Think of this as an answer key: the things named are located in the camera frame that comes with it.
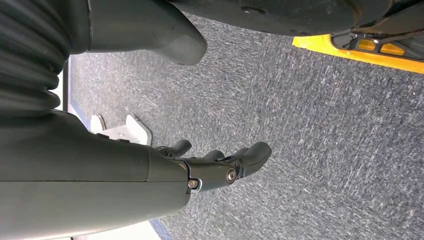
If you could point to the yellow metal frame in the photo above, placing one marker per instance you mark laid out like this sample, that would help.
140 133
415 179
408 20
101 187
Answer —
314 46

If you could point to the white plastic bracket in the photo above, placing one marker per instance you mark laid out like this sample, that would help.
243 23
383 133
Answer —
132 132

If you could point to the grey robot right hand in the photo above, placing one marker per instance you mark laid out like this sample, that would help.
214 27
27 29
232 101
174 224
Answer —
82 182

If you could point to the black mechanism with orange inserts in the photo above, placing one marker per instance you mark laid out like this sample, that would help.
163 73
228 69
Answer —
410 49

